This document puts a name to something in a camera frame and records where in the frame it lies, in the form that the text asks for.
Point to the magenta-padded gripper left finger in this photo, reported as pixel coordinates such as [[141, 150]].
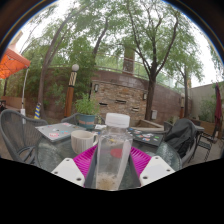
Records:
[[83, 163]]

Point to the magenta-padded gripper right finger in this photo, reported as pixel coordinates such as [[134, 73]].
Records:
[[143, 163]]

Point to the clear white-capped drink bottle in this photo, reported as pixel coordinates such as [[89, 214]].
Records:
[[113, 133]]

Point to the white ribbed mug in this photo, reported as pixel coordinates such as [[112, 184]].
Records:
[[81, 141]]

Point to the flat round red coaster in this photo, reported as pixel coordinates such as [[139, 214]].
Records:
[[116, 152]]

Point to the silver laptop with stickers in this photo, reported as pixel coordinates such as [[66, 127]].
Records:
[[58, 130]]

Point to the small grey wicker chair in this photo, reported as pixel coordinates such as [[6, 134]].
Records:
[[70, 119]]

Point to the green plant in blue pot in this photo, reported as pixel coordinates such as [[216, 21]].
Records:
[[86, 115]]

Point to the black jacket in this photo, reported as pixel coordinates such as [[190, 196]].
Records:
[[181, 133]]

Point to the forked dark-trunk tree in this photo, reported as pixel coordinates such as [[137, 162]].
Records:
[[150, 100]]

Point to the yellow blue striped cone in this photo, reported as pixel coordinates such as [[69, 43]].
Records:
[[37, 111]]

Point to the large grey wicker chair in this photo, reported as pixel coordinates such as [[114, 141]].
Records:
[[16, 133]]

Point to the slender grey-trunk tree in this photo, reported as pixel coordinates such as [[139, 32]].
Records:
[[45, 80]]

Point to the closed red umbrella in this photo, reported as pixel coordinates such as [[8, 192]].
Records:
[[218, 106]]

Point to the orange canopy tent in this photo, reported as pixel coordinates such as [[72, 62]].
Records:
[[11, 63]]

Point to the grey wall box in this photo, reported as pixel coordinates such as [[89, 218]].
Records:
[[153, 114]]

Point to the black wall lantern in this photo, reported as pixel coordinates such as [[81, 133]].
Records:
[[145, 96], [96, 88]]

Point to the wooden lamp post with globe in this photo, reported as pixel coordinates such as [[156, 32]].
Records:
[[70, 96]]

